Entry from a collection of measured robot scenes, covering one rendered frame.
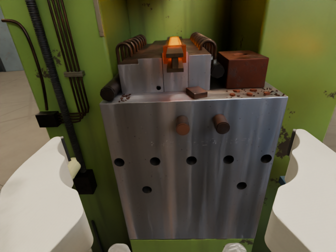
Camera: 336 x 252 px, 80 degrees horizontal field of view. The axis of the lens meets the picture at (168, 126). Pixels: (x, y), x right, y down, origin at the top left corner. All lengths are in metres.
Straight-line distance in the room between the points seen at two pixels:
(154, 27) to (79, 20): 0.38
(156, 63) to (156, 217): 0.41
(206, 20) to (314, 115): 0.53
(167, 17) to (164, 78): 0.50
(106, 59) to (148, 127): 0.26
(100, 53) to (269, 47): 0.46
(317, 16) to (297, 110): 0.26
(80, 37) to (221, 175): 0.51
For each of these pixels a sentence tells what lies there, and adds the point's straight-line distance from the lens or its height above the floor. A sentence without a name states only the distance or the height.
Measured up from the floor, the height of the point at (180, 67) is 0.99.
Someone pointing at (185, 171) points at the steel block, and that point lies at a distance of 0.50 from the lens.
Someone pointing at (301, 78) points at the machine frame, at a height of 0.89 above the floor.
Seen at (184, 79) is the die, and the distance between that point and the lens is 0.46.
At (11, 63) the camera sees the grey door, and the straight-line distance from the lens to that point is 7.39.
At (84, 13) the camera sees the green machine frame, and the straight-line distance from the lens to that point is 0.63.
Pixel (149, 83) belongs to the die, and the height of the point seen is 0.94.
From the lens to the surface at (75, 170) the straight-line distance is 0.76.
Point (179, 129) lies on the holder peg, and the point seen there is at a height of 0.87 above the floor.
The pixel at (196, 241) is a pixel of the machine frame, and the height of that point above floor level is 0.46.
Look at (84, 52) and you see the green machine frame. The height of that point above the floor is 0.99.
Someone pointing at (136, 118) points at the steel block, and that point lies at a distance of 0.43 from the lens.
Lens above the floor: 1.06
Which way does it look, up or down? 28 degrees down
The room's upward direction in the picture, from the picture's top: 3 degrees counter-clockwise
